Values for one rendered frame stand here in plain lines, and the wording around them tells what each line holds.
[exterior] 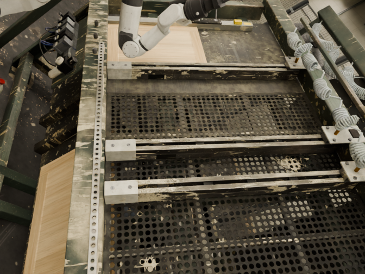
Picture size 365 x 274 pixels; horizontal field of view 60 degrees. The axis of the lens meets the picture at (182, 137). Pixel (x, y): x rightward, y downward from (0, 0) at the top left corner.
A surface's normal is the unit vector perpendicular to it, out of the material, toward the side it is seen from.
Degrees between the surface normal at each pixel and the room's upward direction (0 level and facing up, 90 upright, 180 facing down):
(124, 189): 51
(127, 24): 90
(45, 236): 90
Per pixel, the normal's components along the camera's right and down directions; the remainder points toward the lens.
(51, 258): -0.52, -0.47
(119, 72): 0.13, 0.78
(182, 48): 0.12, -0.63
